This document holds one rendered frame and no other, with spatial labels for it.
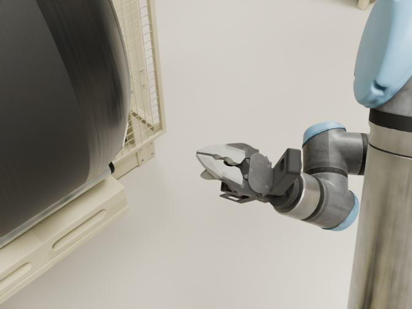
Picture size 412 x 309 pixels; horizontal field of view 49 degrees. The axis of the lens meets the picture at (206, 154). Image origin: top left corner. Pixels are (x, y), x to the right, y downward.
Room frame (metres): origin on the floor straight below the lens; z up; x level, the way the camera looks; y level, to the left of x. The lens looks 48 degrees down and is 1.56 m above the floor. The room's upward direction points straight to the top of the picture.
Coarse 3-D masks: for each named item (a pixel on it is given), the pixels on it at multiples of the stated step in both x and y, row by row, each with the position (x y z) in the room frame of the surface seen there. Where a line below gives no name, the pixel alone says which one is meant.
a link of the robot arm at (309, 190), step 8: (304, 176) 0.54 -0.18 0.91; (312, 176) 0.56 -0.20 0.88; (304, 184) 0.52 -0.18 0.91; (312, 184) 0.53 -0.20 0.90; (304, 192) 0.50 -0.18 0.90; (312, 192) 0.51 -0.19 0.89; (296, 200) 0.50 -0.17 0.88; (304, 200) 0.49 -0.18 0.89; (312, 200) 0.50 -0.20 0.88; (280, 208) 0.50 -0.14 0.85; (288, 208) 0.49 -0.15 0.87; (296, 208) 0.49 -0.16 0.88; (304, 208) 0.49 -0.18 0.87; (312, 208) 0.49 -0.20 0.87; (288, 216) 0.49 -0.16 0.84; (296, 216) 0.49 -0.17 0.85; (304, 216) 0.49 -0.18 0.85
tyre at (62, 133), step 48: (0, 0) 0.40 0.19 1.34; (48, 0) 0.42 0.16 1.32; (96, 0) 0.46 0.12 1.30; (0, 48) 0.37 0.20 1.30; (48, 48) 0.40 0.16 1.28; (96, 48) 0.43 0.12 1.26; (0, 96) 0.35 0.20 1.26; (48, 96) 0.38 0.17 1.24; (96, 96) 0.41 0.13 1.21; (0, 144) 0.33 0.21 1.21; (48, 144) 0.36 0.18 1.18; (96, 144) 0.41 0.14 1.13; (0, 192) 0.31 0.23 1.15; (48, 192) 0.36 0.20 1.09
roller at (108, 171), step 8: (112, 168) 0.56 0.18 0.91; (96, 176) 0.53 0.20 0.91; (104, 176) 0.54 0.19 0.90; (88, 184) 0.52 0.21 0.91; (96, 184) 0.53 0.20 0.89; (72, 192) 0.50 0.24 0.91; (80, 192) 0.51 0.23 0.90; (64, 200) 0.48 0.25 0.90; (48, 208) 0.46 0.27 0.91; (56, 208) 0.47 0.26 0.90; (40, 216) 0.45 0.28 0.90; (24, 224) 0.43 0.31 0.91; (32, 224) 0.44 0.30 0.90; (16, 232) 0.42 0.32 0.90; (0, 240) 0.40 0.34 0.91; (8, 240) 0.40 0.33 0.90
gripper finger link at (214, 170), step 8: (200, 160) 0.49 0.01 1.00; (208, 160) 0.49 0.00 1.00; (208, 168) 0.48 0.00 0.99; (216, 168) 0.48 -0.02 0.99; (224, 168) 0.49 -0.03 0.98; (232, 168) 0.50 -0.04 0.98; (200, 176) 0.50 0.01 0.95; (208, 176) 0.50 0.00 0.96; (216, 176) 0.48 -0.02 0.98; (224, 176) 0.48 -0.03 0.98; (232, 176) 0.48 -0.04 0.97; (240, 176) 0.49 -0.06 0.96; (240, 184) 0.48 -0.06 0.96
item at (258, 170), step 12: (252, 156) 0.53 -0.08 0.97; (264, 156) 0.54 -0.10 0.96; (240, 168) 0.53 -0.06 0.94; (252, 168) 0.51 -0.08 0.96; (264, 168) 0.52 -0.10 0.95; (252, 180) 0.49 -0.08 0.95; (264, 180) 0.50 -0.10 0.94; (228, 192) 0.51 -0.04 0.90; (264, 192) 0.48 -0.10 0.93; (288, 192) 0.51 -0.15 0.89; (276, 204) 0.50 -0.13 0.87; (288, 204) 0.49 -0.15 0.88
